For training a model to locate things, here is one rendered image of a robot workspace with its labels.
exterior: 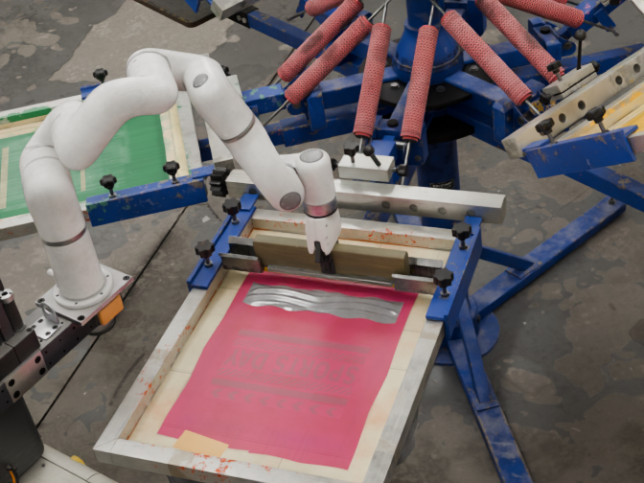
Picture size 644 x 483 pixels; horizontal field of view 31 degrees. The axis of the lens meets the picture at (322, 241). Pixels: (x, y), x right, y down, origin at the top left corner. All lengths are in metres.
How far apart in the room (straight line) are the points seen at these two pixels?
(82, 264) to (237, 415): 0.44
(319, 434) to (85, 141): 0.72
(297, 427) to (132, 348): 1.78
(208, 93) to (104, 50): 3.63
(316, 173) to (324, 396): 0.46
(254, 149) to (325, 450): 0.61
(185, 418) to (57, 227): 0.46
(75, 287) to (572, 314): 1.96
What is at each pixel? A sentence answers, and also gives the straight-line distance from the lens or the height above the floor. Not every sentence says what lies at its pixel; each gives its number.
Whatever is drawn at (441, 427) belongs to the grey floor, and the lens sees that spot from 3.57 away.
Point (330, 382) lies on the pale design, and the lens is 2.40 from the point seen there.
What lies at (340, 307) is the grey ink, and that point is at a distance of 2.55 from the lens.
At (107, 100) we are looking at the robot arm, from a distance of 2.21.
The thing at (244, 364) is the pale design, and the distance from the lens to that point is 2.47.
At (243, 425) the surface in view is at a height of 0.96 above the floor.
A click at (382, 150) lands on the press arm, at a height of 1.04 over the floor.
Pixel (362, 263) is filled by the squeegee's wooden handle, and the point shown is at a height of 1.03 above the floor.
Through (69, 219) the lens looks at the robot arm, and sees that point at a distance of 2.33.
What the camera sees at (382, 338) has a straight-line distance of 2.47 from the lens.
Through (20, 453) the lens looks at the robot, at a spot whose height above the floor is 0.38.
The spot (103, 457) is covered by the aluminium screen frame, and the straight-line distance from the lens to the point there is 2.36.
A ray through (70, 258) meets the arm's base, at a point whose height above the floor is 1.26.
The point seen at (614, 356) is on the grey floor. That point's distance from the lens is 3.77.
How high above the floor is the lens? 2.65
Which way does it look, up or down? 38 degrees down
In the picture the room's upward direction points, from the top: 10 degrees counter-clockwise
